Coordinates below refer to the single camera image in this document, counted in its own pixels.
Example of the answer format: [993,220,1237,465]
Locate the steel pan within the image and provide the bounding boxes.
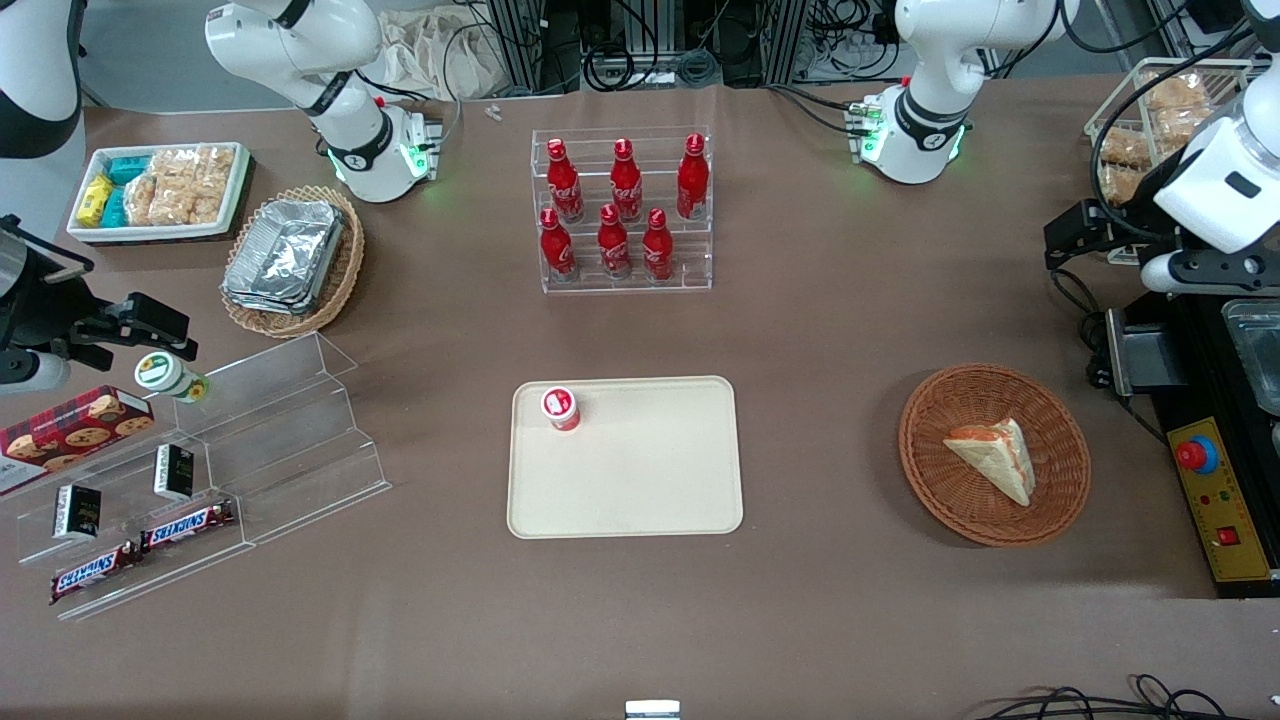
[1222,300,1280,416]

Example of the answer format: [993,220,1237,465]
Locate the clear acrylic bottle rack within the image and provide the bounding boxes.
[530,126,714,295]

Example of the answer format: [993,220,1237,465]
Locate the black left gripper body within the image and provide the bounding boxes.
[1088,150,1201,263]

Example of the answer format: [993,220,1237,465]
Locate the round brown wicker basket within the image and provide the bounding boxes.
[897,363,1092,548]

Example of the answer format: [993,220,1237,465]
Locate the white rectangular snack tray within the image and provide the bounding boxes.
[66,142,253,244]

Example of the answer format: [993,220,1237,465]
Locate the oval light wicker basket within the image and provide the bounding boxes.
[219,185,366,340]

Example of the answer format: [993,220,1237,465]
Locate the black floor cables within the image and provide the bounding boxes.
[975,674,1280,720]

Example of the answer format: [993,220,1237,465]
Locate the stack of foil trays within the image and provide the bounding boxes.
[222,199,347,317]

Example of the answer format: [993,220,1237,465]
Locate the small black carton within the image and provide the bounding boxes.
[153,444,196,502]
[52,484,103,542]

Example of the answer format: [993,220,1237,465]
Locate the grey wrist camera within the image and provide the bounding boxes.
[0,350,71,395]
[1140,250,1266,297]

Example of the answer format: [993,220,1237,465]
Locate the bagged bread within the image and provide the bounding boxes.
[1097,130,1153,207]
[1143,75,1213,151]

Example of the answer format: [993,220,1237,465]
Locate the aluminium frame rack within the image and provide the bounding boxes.
[485,0,813,93]

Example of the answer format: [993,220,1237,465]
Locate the cream plastic tray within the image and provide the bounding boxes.
[506,375,745,540]

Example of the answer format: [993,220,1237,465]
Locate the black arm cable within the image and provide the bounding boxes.
[1090,20,1256,243]

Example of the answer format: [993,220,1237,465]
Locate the Snickers chocolate bar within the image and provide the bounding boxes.
[140,499,237,553]
[49,540,143,606]

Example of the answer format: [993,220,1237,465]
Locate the black machine housing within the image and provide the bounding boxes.
[1120,280,1280,599]

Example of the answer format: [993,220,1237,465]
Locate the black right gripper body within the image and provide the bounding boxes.
[0,215,123,353]

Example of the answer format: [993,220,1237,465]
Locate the yellow control panel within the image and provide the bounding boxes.
[1167,417,1276,583]

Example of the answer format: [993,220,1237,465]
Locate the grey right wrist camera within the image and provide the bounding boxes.
[0,350,71,395]

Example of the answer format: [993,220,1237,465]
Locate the yellow snack box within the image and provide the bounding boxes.
[77,174,115,228]

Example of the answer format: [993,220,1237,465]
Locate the black arm base cables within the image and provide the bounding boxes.
[765,84,869,137]

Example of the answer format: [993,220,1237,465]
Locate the triangular sandwich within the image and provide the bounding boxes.
[943,418,1037,508]

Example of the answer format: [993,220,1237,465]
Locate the red tartan cookie box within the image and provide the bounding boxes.
[0,385,156,498]

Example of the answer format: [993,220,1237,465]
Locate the grey metal bracket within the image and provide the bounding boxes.
[1105,305,1183,398]

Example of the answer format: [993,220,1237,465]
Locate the black machine cable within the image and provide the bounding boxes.
[1050,268,1169,446]

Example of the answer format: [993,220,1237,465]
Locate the white wire basket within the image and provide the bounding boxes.
[1085,57,1257,266]

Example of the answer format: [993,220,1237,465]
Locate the clear acrylic stepped shelf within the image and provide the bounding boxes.
[170,332,393,548]
[15,400,256,623]

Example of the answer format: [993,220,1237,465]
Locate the red cola bottle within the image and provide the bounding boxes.
[676,133,711,221]
[641,208,675,282]
[545,138,585,224]
[609,138,644,223]
[539,207,577,282]
[597,204,633,280]

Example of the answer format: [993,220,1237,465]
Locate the beige cloth bag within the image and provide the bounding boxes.
[375,8,503,101]

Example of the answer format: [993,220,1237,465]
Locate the green lidded small cup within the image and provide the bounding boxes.
[134,352,210,405]

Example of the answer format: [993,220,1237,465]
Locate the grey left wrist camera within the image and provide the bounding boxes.
[1140,250,1266,297]

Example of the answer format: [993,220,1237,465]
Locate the red lidded small cup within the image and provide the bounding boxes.
[541,386,582,432]

